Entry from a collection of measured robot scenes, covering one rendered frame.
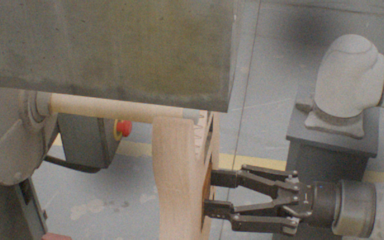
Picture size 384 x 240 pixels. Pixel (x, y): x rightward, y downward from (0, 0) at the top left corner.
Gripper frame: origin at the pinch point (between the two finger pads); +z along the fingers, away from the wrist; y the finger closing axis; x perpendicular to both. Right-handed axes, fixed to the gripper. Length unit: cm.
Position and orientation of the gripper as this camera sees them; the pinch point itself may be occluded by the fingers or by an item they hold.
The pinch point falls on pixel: (208, 192)
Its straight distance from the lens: 80.7
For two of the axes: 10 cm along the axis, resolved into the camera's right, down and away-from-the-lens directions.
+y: 1.8, -5.3, 8.3
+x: 0.1, -8.4, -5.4
